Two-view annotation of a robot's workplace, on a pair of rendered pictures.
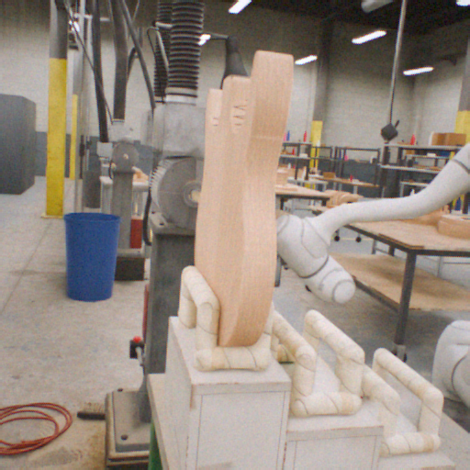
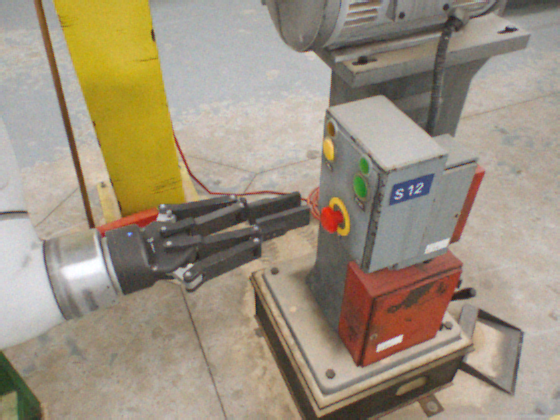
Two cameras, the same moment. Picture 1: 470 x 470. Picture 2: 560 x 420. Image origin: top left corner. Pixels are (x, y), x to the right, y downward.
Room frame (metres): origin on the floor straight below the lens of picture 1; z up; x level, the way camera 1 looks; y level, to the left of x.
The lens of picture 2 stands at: (1.64, -0.62, 1.49)
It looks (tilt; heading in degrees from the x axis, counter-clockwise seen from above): 44 degrees down; 83
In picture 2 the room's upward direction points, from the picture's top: straight up
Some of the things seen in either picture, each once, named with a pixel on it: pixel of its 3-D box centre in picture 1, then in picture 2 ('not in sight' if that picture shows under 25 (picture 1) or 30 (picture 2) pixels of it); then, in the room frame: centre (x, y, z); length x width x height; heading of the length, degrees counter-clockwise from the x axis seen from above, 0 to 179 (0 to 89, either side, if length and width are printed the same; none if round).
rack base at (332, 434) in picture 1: (301, 409); not in sight; (0.82, -0.14, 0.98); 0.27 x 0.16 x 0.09; 16
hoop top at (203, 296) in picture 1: (198, 289); not in sight; (0.77, 0.05, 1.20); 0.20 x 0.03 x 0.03; 15
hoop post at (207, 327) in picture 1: (206, 337); not in sight; (0.69, 0.03, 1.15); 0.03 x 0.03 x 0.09
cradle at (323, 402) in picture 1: (328, 402); not in sight; (0.73, -0.17, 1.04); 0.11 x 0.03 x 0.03; 106
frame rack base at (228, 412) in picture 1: (218, 392); not in sight; (0.78, 0.00, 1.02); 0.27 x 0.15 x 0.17; 16
